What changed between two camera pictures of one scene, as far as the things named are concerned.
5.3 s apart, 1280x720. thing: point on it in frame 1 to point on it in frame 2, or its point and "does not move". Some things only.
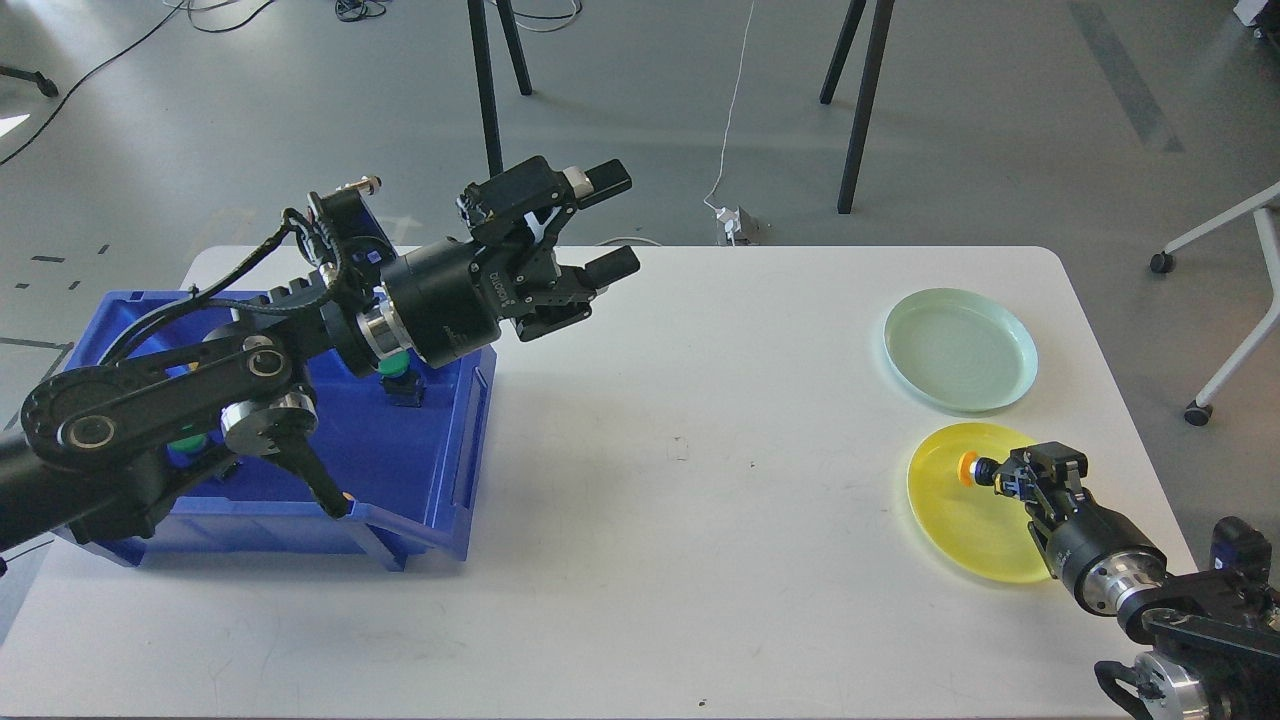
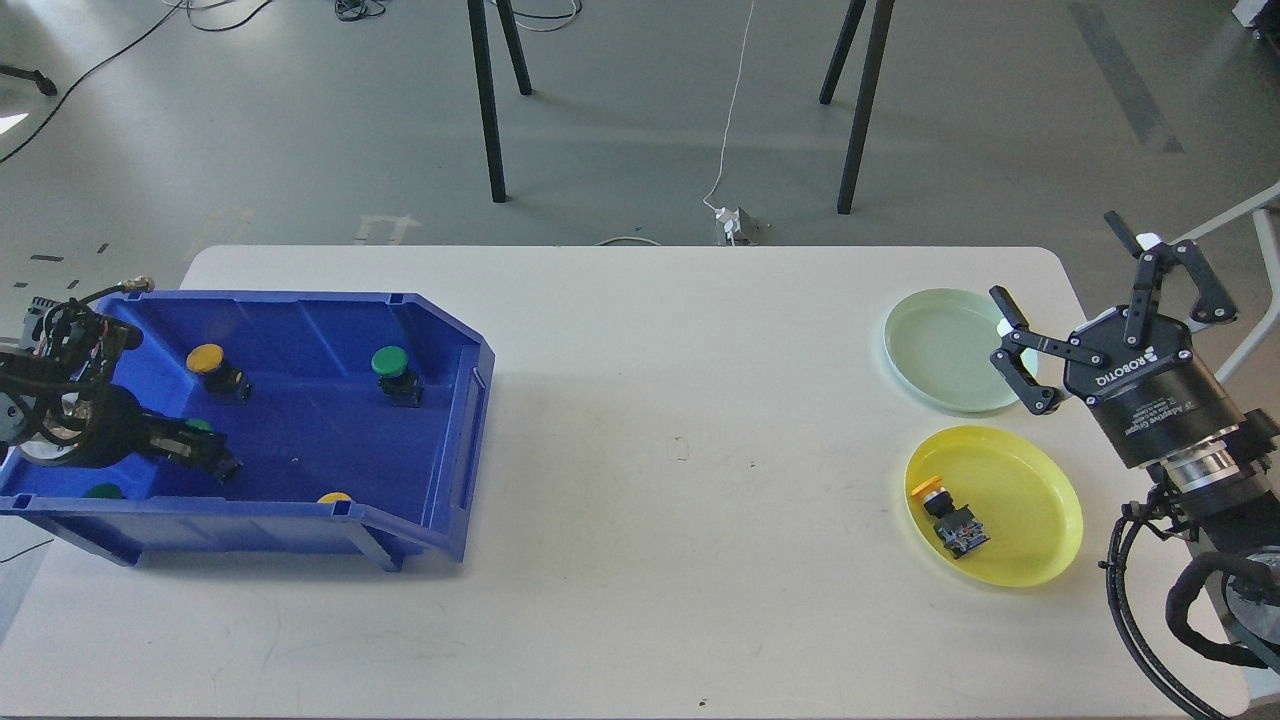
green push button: [404, 387] does not move
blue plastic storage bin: [404, 458] does not move
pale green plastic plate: [960, 349] does not move
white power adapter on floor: [731, 219] does not move
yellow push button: [972, 469] to [956, 526]
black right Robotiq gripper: [1090, 532] to [1152, 401]
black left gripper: [444, 300] to [101, 426]
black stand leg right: [884, 10] does not move
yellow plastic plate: [983, 528] does not move
